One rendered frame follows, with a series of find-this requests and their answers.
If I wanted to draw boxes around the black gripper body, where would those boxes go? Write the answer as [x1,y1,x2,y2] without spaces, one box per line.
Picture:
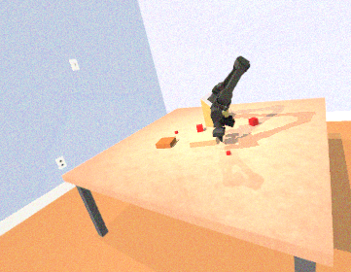
[212,117,226,137]

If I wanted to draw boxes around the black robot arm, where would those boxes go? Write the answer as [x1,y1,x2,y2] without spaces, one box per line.
[207,56,250,127]

